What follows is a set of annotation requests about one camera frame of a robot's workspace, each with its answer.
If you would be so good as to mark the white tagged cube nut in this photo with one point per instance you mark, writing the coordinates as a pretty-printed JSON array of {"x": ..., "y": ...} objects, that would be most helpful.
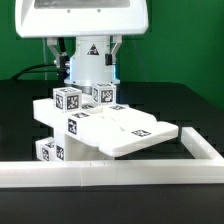
[
  {"x": 67, "y": 99},
  {"x": 104, "y": 93}
]

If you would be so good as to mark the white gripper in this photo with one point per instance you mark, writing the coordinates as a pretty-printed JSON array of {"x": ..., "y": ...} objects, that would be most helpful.
[{"x": 72, "y": 18}]

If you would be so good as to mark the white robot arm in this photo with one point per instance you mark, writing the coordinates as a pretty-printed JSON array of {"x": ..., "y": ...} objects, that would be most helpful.
[{"x": 87, "y": 65}]

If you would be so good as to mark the white chair seat part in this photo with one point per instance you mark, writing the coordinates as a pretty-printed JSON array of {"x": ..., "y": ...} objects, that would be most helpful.
[{"x": 70, "y": 149}]

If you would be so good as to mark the white chair back part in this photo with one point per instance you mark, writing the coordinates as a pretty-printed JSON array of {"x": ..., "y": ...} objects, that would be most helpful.
[{"x": 115, "y": 130}]

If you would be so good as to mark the white U-shaped obstacle frame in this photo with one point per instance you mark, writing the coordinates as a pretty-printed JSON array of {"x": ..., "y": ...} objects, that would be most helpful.
[{"x": 206, "y": 166}]

